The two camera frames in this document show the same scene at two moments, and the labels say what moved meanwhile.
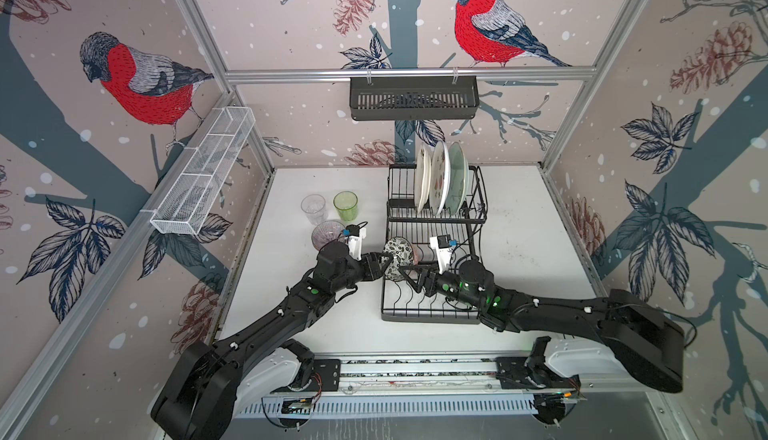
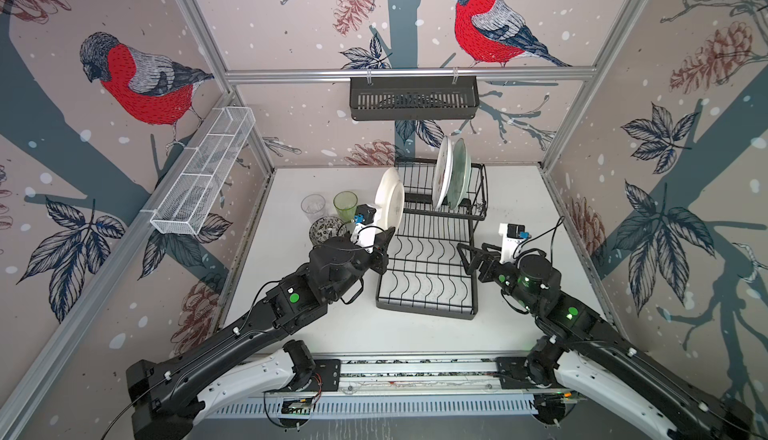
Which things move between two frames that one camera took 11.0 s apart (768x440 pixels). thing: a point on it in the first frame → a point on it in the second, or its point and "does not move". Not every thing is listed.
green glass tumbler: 346,203 does not move
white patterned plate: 440,175 does not move
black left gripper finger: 379,272 → 382,239
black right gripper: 418,267 → 475,265
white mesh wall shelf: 201,179 does not move
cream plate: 422,178 → 390,199
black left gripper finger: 384,265 → 367,212
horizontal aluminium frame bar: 425,75 does not move
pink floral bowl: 403,256 → 326,227
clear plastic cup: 315,207 does not move
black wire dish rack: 454,238 does not move
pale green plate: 458,181 does not move
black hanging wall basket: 413,100 does not move
